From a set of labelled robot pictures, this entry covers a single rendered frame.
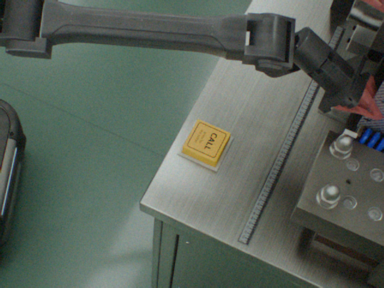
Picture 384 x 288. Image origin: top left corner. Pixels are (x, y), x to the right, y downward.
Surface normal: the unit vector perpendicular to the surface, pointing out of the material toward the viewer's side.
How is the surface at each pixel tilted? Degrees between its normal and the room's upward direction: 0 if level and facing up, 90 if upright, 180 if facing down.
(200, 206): 0
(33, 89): 0
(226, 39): 21
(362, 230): 0
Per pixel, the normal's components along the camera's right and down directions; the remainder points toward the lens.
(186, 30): 0.00, -0.13
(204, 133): 0.07, -0.47
